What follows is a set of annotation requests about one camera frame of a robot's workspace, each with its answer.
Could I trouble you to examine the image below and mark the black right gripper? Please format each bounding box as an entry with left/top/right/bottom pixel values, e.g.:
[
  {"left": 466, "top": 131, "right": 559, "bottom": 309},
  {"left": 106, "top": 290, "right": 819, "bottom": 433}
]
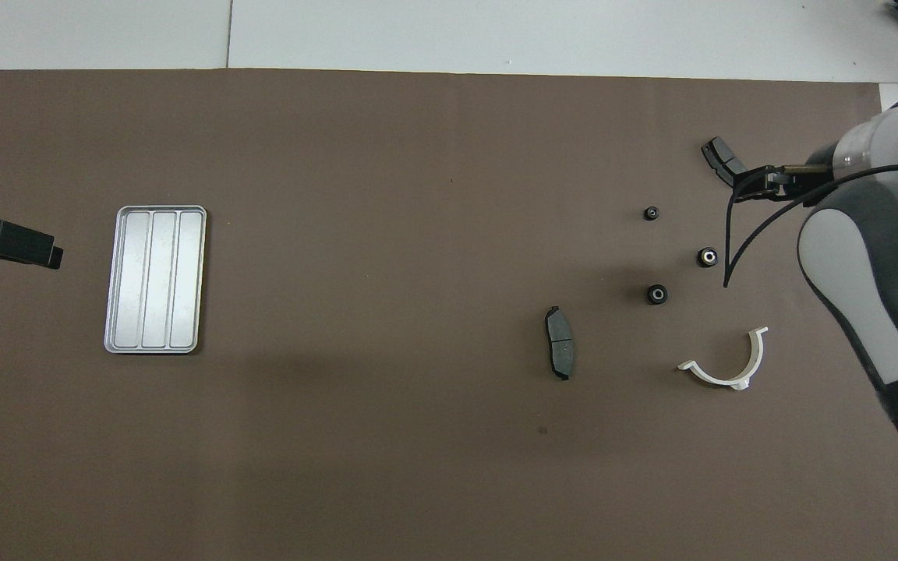
[{"left": 732, "top": 165, "right": 836, "bottom": 205}]

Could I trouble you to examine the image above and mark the silver metal tray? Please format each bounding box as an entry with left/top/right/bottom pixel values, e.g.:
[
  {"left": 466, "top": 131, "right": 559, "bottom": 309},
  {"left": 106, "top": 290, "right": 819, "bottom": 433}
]
[{"left": 104, "top": 205, "right": 208, "bottom": 355}]

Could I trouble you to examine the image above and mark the grooved dark grey brake pad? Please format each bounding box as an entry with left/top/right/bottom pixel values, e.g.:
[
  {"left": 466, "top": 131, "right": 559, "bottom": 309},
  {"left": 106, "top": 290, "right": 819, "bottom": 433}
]
[{"left": 701, "top": 136, "right": 748, "bottom": 188}]

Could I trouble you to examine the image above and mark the slim dark grey brake pad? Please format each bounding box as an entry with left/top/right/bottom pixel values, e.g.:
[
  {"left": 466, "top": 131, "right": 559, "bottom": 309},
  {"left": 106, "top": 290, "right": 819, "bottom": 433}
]
[{"left": 544, "top": 305, "right": 575, "bottom": 382}]

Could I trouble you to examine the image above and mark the brown paper mat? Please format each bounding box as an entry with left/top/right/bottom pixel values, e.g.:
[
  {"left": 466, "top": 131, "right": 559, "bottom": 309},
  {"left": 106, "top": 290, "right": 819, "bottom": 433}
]
[{"left": 0, "top": 69, "right": 898, "bottom": 561}]

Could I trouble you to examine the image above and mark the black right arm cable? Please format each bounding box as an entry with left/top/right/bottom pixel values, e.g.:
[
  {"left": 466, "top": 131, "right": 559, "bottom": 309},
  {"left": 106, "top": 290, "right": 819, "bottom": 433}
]
[{"left": 723, "top": 162, "right": 898, "bottom": 289}]

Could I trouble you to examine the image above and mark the white half ring clamp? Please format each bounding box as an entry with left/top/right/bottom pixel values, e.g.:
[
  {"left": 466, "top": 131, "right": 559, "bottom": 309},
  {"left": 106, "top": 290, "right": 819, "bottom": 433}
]
[{"left": 677, "top": 326, "right": 769, "bottom": 391}]

